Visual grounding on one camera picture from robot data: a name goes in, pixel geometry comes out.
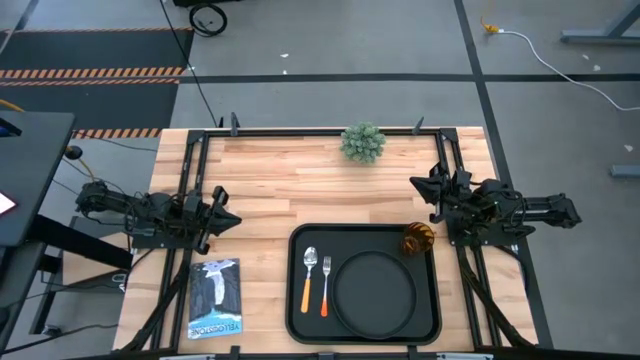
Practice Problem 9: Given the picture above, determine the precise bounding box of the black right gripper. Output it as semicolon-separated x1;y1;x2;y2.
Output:
409;161;474;225

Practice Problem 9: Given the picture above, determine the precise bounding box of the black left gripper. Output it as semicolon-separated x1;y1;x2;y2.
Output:
182;185;243;256

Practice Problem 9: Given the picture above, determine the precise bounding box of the amber glass cup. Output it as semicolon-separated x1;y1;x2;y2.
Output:
399;220;437;258

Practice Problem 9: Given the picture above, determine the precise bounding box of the orange handled metal spoon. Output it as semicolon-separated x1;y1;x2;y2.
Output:
299;245;320;315

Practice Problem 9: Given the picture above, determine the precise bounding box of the orange handled metal fork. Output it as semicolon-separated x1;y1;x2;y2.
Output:
319;255;334;319

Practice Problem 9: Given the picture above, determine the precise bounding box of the black round plate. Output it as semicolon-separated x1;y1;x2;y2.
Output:
330;249;419;341

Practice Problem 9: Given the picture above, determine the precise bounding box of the black plastic serving tray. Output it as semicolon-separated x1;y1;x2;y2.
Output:
284;222;444;348

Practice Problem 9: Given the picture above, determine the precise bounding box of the Yellowstone waterfall booklet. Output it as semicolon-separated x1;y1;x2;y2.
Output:
186;256;245;342

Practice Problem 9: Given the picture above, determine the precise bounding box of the green artificial potted plant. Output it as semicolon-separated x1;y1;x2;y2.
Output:
339;120;388;167

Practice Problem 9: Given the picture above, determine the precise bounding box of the black striped floor mat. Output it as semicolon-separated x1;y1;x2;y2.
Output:
0;26;196;141

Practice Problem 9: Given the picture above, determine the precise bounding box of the grey desk foot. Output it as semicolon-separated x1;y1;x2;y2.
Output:
609;164;640;180

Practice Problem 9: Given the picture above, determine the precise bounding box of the black side desk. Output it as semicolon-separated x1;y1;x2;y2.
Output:
0;110;134;352

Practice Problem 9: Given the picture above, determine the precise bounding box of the grey desk leg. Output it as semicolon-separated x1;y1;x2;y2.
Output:
559;0;640;48

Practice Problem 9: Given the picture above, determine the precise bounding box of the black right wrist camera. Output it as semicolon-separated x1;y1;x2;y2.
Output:
451;169;474;192

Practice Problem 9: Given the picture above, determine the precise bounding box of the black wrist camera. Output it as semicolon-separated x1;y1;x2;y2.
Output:
184;193;205;215
451;169;474;192

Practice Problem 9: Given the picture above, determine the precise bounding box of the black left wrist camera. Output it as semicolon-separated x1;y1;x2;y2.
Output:
184;193;205;215

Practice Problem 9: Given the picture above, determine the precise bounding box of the black floor cable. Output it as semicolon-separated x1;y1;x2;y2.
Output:
158;0;222;129

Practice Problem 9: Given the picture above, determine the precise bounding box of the white floor cable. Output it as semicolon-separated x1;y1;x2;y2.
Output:
496;28;640;113

